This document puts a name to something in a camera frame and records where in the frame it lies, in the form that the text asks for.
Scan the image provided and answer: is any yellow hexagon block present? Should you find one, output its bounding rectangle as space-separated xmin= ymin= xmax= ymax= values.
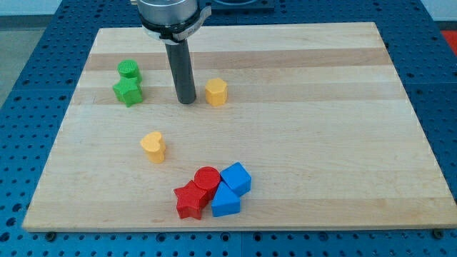
xmin=205 ymin=78 xmax=228 ymax=106

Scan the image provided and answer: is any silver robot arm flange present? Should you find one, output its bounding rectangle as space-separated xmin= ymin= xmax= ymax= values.
xmin=136 ymin=0 xmax=212 ymax=45

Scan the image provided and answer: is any blue cube block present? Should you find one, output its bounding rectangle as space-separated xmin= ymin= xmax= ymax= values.
xmin=221 ymin=162 xmax=251 ymax=196

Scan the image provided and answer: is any red cylinder block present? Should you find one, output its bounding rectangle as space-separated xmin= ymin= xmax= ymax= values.
xmin=194 ymin=166 xmax=221 ymax=201

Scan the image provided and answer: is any wooden board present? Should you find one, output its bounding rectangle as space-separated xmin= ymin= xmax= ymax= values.
xmin=23 ymin=22 xmax=456 ymax=232

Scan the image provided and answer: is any blue triangular block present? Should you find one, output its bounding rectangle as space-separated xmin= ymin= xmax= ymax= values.
xmin=211 ymin=181 xmax=241 ymax=217

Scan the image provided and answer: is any yellow heart block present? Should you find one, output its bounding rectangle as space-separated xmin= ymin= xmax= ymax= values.
xmin=140 ymin=131 xmax=166 ymax=163

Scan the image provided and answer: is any red star block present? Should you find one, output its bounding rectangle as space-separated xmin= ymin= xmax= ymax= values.
xmin=174 ymin=180 xmax=208 ymax=220

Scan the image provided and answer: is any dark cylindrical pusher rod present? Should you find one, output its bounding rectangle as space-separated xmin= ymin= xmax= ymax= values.
xmin=166 ymin=39 xmax=196 ymax=104

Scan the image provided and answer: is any green star block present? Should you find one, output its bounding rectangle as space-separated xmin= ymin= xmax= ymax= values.
xmin=113 ymin=77 xmax=143 ymax=107

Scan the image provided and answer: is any green cylinder block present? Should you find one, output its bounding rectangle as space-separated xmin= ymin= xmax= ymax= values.
xmin=117 ymin=59 xmax=142 ymax=83

